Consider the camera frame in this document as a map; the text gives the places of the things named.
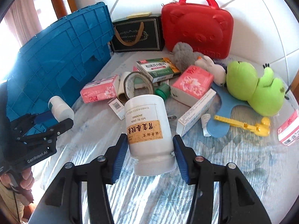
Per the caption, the black cable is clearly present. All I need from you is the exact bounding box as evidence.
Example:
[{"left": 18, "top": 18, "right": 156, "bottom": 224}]
[{"left": 9, "top": 184, "right": 20, "bottom": 224}]

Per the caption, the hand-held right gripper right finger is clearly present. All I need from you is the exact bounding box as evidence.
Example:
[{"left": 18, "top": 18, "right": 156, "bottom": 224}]
[{"left": 172, "top": 134, "right": 272, "bottom": 224}]

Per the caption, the green bottle cap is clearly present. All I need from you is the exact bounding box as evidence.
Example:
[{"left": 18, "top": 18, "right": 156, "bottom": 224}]
[{"left": 155, "top": 83, "right": 170, "bottom": 101}]

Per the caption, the beige cloth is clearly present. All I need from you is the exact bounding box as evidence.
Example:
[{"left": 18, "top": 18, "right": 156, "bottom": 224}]
[{"left": 0, "top": 184, "right": 25, "bottom": 224}]

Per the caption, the brown tape roll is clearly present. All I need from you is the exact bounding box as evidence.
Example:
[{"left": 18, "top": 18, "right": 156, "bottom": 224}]
[{"left": 123, "top": 71, "right": 155, "bottom": 101}]

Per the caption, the small white tube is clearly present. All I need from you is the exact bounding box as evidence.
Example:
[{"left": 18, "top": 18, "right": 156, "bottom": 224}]
[{"left": 201, "top": 113, "right": 212, "bottom": 137}]

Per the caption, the small white bottle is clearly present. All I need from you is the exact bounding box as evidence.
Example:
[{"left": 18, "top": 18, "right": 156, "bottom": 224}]
[{"left": 48, "top": 96, "right": 75, "bottom": 124}]

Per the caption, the blue flat plastic board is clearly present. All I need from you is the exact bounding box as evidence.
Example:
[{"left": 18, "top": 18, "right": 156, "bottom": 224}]
[{"left": 206, "top": 83, "right": 251, "bottom": 138}]

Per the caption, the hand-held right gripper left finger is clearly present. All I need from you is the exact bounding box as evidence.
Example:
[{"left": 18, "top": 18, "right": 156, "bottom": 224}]
[{"left": 44, "top": 133, "right": 129, "bottom": 224}]

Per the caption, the green frog plush toy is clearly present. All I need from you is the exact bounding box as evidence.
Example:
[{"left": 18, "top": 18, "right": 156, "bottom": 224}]
[{"left": 225, "top": 61, "right": 286, "bottom": 117}]

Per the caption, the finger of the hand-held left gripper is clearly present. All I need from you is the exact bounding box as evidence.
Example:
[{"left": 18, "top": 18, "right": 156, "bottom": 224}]
[
  {"left": 9, "top": 111, "right": 55, "bottom": 137},
  {"left": 16, "top": 118, "right": 74, "bottom": 150}
]

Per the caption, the pink curtain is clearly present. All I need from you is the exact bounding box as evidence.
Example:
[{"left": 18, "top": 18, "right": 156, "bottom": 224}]
[{"left": 5, "top": 0, "right": 63, "bottom": 49}]

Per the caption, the white plush toy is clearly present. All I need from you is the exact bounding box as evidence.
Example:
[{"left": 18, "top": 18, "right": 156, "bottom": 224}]
[{"left": 195, "top": 55, "right": 227, "bottom": 87}]

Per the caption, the large white medicine bottle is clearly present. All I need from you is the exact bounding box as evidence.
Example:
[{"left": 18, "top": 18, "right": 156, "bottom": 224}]
[{"left": 124, "top": 94, "right": 177, "bottom": 176}]

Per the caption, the white paper roll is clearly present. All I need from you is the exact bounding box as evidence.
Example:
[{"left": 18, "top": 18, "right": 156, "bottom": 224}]
[{"left": 117, "top": 72, "right": 131, "bottom": 102}]

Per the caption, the grey plush toy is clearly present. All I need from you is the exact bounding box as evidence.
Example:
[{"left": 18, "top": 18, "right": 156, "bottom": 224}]
[{"left": 172, "top": 42, "right": 199, "bottom": 71}]

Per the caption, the blue plastic crate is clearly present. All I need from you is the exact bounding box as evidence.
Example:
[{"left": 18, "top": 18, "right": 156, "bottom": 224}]
[{"left": 6, "top": 2, "right": 115, "bottom": 137}]

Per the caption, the large pink tissue pack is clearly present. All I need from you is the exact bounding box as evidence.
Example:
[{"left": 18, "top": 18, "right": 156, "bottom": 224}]
[{"left": 170, "top": 65, "right": 215, "bottom": 108}]

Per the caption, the yellow duck-shaped clip tool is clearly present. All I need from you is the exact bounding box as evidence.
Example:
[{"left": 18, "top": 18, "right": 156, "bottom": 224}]
[{"left": 214, "top": 115, "right": 271, "bottom": 138}]

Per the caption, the red bear-embossed case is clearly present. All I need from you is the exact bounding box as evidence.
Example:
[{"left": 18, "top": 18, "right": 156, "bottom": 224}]
[{"left": 161, "top": 0, "right": 234, "bottom": 59}]

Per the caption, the long white medicine box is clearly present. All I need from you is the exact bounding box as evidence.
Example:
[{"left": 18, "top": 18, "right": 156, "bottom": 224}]
[{"left": 176, "top": 89, "right": 217, "bottom": 138}]

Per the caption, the person's left hand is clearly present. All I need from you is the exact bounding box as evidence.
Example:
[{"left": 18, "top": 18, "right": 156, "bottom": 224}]
[{"left": 0, "top": 167, "right": 33, "bottom": 190}]

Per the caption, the green medicine box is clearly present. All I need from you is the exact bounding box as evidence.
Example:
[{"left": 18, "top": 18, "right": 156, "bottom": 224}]
[{"left": 136, "top": 57, "right": 181, "bottom": 83}]

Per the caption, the dark brown wooden box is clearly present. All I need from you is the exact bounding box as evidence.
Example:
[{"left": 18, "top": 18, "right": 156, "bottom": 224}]
[{"left": 110, "top": 16, "right": 165, "bottom": 53}]

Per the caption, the small white barcode box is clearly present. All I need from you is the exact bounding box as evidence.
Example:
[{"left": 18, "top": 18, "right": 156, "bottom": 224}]
[{"left": 107, "top": 97, "right": 127, "bottom": 121}]

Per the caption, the pink and white box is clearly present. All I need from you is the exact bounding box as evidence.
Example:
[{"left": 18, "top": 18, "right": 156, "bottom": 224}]
[{"left": 277, "top": 109, "right": 299, "bottom": 147}]

